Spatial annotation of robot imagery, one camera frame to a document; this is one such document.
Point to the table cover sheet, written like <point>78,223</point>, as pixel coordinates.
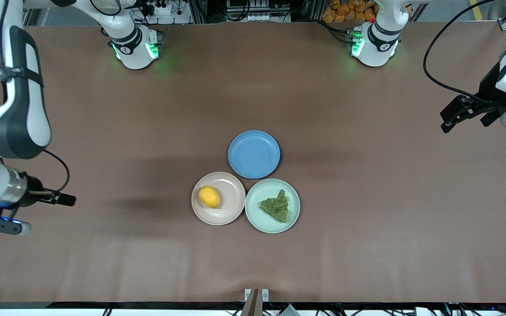
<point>103,263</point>

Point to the yellow lemon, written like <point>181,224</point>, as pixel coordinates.
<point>209,197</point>

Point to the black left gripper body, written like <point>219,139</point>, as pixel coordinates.
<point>493,91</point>

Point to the pink plate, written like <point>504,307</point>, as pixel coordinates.
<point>231,206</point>

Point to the green lettuce leaf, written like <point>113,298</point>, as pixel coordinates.
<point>277,208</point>

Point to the pile of orange fruits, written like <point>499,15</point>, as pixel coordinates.
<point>345,11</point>

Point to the blue plate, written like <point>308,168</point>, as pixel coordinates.
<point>254,154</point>

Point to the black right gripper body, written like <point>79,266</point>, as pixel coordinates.
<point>34,195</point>

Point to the grey camera post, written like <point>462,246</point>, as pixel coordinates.
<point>252,307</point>

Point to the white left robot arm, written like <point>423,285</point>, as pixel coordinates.
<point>378,44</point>

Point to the small white mounting bracket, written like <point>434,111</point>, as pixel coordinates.
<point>265,295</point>

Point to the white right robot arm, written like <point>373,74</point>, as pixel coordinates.
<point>20,109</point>

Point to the white power strip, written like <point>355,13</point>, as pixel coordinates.
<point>163,9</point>

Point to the white electronics box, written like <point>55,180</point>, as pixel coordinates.
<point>257,16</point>

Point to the mint green plate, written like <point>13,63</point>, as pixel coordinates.
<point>257,219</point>

